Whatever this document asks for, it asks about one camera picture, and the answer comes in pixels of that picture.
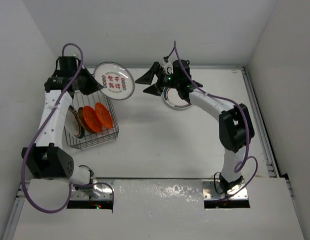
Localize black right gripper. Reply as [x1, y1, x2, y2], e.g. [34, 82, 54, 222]
[137, 61, 181, 96]

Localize white plate teal maroon rim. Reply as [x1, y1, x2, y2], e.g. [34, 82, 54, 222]
[162, 87, 192, 110]

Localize white plate red characters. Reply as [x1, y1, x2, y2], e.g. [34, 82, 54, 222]
[94, 62, 135, 101]

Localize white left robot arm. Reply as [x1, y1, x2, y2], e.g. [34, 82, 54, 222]
[22, 56, 102, 185]

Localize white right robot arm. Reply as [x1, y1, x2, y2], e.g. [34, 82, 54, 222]
[135, 59, 255, 194]

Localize olive brown plate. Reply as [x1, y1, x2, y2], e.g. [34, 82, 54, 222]
[78, 107, 91, 133]

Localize large orange plate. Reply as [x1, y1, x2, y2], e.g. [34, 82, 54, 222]
[83, 106, 102, 133]

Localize small orange plate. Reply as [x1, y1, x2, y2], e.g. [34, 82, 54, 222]
[95, 102, 113, 129]

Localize white plate green red rim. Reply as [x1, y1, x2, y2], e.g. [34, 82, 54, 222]
[64, 105, 85, 139]

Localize white front foam board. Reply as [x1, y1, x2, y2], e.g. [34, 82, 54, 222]
[14, 178, 303, 240]

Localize metal wire dish rack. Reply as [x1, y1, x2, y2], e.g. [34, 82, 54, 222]
[64, 91, 119, 150]

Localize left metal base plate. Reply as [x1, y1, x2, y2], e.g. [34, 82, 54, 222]
[70, 182, 115, 201]

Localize metal base plate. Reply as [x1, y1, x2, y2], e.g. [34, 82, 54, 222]
[202, 178, 248, 201]
[70, 182, 115, 201]

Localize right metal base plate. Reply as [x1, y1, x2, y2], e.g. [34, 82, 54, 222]
[202, 178, 248, 201]

